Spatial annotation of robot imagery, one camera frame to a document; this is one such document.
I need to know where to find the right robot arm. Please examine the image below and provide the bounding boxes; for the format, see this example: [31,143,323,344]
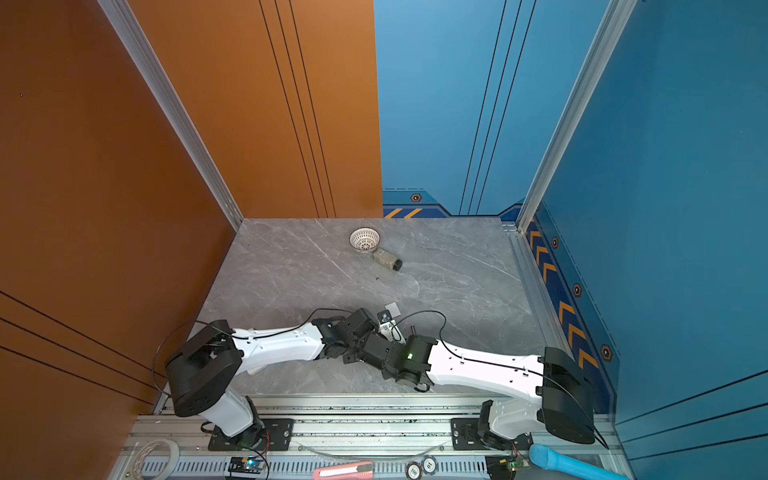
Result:
[354,333,600,450]

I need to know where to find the pink utility knife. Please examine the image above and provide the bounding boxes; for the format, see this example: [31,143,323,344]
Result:
[312,461,374,480]

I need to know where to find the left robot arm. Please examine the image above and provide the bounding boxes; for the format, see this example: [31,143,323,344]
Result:
[165,309,380,449]

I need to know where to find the white mesh basket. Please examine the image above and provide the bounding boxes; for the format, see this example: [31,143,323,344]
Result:
[349,227,381,252]

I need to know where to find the beige black small bottle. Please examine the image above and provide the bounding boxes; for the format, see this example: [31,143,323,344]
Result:
[373,248,402,271]

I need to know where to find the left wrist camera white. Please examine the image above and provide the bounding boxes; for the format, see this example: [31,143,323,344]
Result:
[377,310,399,341]

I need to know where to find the round badge pair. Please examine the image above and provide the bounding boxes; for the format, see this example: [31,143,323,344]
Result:
[405,455,438,480]

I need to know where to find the green circuit board left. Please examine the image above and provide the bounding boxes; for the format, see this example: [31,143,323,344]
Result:
[227,456,267,479]

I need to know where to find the aluminium corner post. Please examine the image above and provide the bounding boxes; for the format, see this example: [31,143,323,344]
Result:
[98,0,244,231]
[515,0,637,234]

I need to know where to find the white battery cover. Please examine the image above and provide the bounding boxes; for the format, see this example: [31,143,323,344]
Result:
[385,302,401,318]

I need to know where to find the aluminium corner post left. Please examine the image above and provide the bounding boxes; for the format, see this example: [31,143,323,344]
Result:
[98,0,244,231]

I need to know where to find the green circuit board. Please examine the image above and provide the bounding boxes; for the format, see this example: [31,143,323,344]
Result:
[227,456,267,479]
[485,456,517,480]

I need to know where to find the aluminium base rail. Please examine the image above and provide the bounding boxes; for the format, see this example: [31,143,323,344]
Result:
[107,392,631,480]

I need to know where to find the green circuit board right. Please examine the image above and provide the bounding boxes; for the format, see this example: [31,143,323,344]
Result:
[485,456,517,480]

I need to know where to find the blue foam tube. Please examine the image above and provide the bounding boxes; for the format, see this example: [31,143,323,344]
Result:
[529,444,627,480]

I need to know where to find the tape roll clear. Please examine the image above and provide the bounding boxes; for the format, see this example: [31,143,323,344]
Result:
[130,439,180,480]

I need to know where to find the aluminium corner post right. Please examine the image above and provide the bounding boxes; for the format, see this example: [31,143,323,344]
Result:
[515,0,637,234]

